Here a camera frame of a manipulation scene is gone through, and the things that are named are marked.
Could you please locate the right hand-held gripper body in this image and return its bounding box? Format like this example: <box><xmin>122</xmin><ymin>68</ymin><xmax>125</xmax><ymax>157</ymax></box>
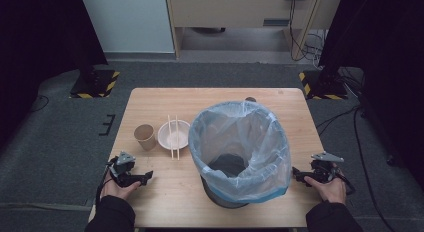
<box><xmin>309</xmin><ymin>151</ymin><xmax>345</xmax><ymax>185</ymax></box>

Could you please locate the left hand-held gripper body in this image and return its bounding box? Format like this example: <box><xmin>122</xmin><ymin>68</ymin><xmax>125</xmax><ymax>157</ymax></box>
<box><xmin>107</xmin><ymin>151</ymin><xmax>142</xmax><ymax>188</ymax></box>

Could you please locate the brown paper cup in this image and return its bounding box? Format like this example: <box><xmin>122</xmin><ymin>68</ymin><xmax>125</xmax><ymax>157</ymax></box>
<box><xmin>133</xmin><ymin>123</ymin><xmax>157</xmax><ymax>152</ymax></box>

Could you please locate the wooden chopstick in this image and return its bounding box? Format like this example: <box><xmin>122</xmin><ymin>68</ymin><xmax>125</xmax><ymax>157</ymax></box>
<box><xmin>175</xmin><ymin>114</ymin><xmax>181</xmax><ymax>161</ymax></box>
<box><xmin>167</xmin><ymin>114</ymin><xmax>175</xmax><ymax>160</ymax></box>

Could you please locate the trash bin with plastic bag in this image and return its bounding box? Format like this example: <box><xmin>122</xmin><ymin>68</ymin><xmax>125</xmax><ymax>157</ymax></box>
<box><xmin>187</xmin><ymin>99</ymin><xmax>293</xmax><ymax>204</ymax></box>

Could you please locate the white disposable bowl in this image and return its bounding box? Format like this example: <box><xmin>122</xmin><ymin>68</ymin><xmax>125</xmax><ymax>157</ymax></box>
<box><xmin>157</xmin><ymin>119</ymin><xmax>191</xmax><ymax>151</ymax></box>

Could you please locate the dark round trash bin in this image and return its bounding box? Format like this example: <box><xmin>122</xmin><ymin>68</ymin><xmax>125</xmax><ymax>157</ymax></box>
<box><xmin>200</xmin><ymin>153</ymin><xmax>252</xmax><ymax>210</ymax></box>

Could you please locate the person's right hand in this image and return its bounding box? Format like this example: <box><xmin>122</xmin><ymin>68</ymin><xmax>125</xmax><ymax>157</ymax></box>
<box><xmin>303</xmin><ymin>172</ymin><xmax>348</xmax><ymax>205</ymax></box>

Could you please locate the person's left hand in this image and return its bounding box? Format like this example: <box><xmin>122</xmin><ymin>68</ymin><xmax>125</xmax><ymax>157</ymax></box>
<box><xmin>99</xmin><ymin>179</ymin><xmax>143</xmax><ymax>202</ymax></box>

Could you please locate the striped black stand base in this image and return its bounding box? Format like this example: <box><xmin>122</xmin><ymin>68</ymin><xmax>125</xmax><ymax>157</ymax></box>
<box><xmin>297</xmin><ymin>69</ymin><xmax>350</xmax><ymax>101</ymax></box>
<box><xmin>68</xmin><ymin>68</ymin><xmax>121</xmax><ymax>100</ymax></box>

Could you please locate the black curtain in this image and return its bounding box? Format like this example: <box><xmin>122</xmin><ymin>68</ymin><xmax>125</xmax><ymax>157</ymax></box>
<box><xmin>317</xmin><ymin>0</ymin><xmax>424</xmax><ymax>190</ymax></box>
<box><xmin>0</xmin><ymin>0</ymin><xmax>110</xmax><ymax>150</ymax></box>

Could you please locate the light wooden desk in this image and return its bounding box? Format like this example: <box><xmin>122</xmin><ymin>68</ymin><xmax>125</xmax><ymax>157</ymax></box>
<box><xmin>164</xmin><ymin>0</ymin><xmax>345</xmax><ymax>62</ymax></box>

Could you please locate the right hand-held gripper cable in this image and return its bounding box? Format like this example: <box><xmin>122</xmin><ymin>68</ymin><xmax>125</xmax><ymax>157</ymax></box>
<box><xmin>335</xmin><ymin>171</ymin><xmax>357</xmax><ymax>197</ymax></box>

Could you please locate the hand-held gripper cable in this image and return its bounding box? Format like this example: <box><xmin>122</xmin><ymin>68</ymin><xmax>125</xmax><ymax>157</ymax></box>
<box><xmin>335</xmin><ymin>171</ymin><xmax>357</xmax><ymax>197</ymax></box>
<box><xmin>95</xmin><ymin>161</ymin><xmax>116</xmax><ymax>207</ymax></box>

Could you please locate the left hand-held gripper cable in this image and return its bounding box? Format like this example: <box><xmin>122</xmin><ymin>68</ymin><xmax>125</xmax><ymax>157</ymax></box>
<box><xmin>95</xmin><ymin>161</ymin><xmax>116</xmax><ymax>207</ymax></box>

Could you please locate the long black floor cable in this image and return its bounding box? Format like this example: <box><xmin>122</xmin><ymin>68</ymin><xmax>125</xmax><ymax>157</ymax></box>
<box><xmin>314</xmin><ymin>104</ymin><xmax>389</xmax><ymax>232</ymax></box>

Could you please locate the thin black floor cable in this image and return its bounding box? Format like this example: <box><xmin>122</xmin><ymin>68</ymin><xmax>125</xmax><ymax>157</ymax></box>
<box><xmin>29</xmin><ymin>94</ymin><xmax>51</xmax><ymax>114</ymax></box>

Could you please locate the black cable bundle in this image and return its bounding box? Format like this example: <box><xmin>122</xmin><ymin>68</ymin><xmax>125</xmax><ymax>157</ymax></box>
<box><xmin>287</xmin><ymin>0</ymin><xmax>327</xmax><ymax>69</ymax></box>

